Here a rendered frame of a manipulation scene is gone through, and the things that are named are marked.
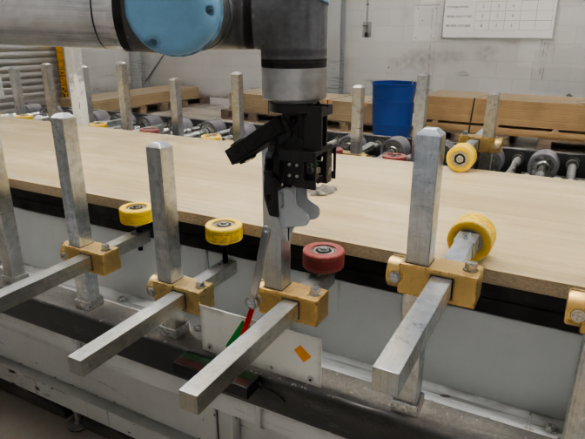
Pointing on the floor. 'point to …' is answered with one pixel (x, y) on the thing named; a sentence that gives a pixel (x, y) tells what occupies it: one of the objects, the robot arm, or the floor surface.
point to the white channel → (77, 84)
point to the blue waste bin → (393, 107)
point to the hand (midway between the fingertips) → (282, 232)
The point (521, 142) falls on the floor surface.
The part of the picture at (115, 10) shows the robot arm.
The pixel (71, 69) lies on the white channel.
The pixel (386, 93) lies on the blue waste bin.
